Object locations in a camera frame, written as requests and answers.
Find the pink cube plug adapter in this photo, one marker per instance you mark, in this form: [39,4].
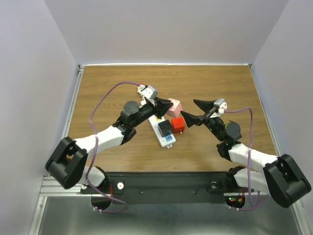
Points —
[175,110]

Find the white multicolour power strip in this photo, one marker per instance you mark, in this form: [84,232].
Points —
[167,141]

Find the aluminium frame rail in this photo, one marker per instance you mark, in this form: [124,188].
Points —
[50,187]

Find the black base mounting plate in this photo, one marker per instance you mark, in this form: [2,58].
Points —
[168,187]

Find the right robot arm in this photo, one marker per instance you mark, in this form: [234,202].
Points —
[280,177]

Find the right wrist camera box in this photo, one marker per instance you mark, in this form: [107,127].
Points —
[220,105]

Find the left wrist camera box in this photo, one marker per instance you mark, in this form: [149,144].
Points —
[147,91]

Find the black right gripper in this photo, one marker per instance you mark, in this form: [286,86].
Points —
[205,105]

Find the black cube plug adapter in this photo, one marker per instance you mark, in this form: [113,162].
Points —
[165,128]

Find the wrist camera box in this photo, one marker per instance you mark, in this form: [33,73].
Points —
[147,91]
[220,105]

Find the red cube plug adapter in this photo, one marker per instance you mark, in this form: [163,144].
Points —
[178,125]

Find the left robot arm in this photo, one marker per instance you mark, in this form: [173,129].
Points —
[67,164]

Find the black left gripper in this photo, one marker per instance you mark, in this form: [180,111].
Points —
[160,106]

